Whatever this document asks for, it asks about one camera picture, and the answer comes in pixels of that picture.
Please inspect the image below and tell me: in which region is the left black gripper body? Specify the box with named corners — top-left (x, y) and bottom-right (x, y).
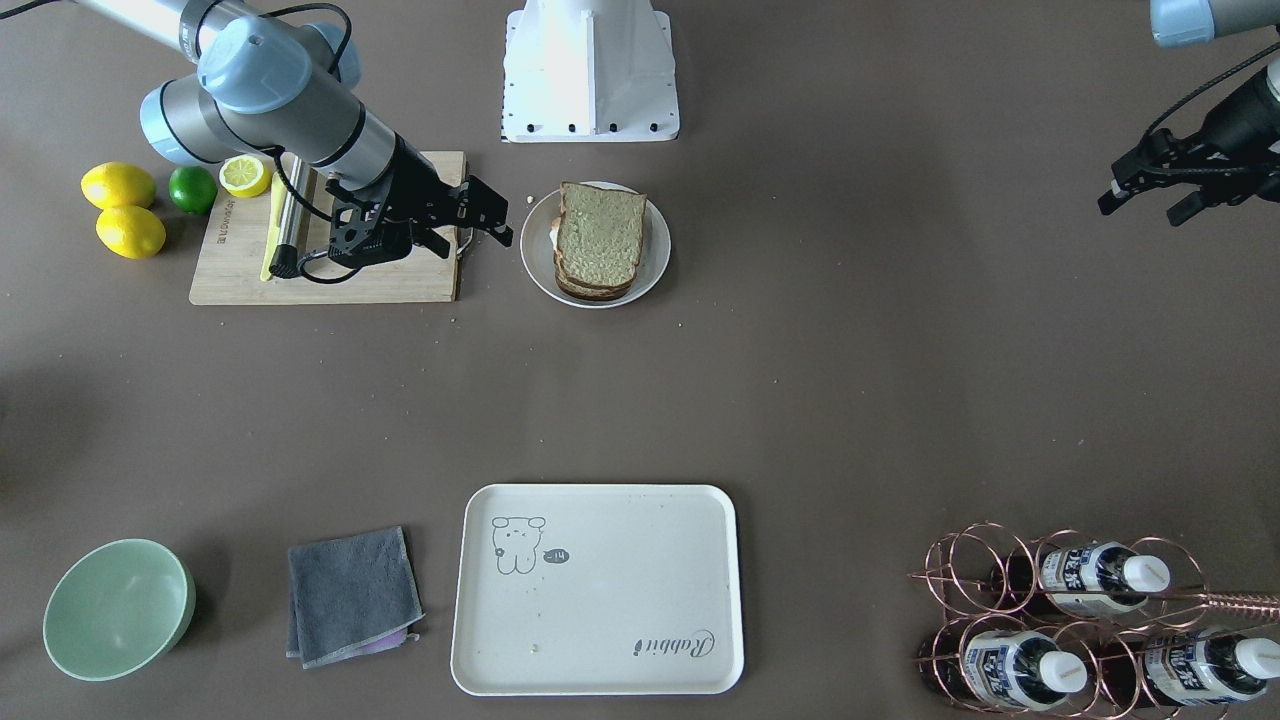
top-left (1135, 65), bottom-right (1277, 196)

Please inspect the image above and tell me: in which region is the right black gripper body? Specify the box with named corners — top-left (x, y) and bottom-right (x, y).
top-left (325, 140), bottom-right (467, 266)

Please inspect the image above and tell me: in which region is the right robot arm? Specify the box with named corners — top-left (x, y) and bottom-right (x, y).
top-left (90, 1), bottom-right (513, 272)

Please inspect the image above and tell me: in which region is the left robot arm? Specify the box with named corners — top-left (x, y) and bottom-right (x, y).
top-left (1097, 1), bottom-right (1279, 227)

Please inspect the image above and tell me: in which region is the cream rabbit tray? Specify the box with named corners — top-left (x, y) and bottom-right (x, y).
top-left (451, 484), bottom-right (746, 697)

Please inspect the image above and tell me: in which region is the white round plate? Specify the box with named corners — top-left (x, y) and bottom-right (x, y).
top-left (518, 190), bottom-right (672, 309)

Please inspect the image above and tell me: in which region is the yellow plastic knife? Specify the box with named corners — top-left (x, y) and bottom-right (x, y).
top-left (259, 172), bottom-right (288, 282)

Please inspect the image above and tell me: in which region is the half lemon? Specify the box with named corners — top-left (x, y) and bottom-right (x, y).
top-left (218, 154), bottom-right (273, 199)

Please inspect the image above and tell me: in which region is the bamboo cutting board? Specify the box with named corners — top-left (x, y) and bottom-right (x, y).
top-left (189, 151), bottom-right (467, 306)

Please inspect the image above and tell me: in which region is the green lime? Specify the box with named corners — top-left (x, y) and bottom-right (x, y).
top-left (168, 167), bottom-right (219, 215)

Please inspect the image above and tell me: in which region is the lower whole lemon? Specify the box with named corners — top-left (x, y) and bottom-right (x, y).
top-left (95, 205), bottom-right (166, 259)

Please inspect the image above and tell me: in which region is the whole lemon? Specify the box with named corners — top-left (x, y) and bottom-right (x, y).
top-left (95, 205), bottom-right (166, 259)
top-left (79, 161), bottom-right (157, 210)

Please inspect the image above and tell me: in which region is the upper whole lemon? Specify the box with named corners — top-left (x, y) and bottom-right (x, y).
top-left (79, 161), bottom-right (157, 210)

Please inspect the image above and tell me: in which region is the grey folded cloth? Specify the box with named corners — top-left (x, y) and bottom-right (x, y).
top-left (285, 525), bottom-right (425, 669)

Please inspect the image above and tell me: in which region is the tea bottle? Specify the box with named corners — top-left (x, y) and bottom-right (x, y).
top-left (915, 626), bottom-right (1091, 712)
top-left (1096, 626), bottom-right (1279, 708)
top-left (980, 541), bottom-right (1172, 620)

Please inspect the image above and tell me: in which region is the green ceramic bowl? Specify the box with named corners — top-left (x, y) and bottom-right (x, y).
top-left (42, 538), bottom-right (196, 682)

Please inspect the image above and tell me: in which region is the front tea bottle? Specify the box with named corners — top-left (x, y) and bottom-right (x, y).
top-left (915, 626), bottom-right (1091, 712)

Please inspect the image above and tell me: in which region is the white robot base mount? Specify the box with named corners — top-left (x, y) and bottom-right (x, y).
top-left (500, 1), bottom-right (681, 143)

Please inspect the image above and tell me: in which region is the copper wire bottle rack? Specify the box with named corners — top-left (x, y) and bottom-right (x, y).
top-left (914, 521), bottom-right (1277, 719)

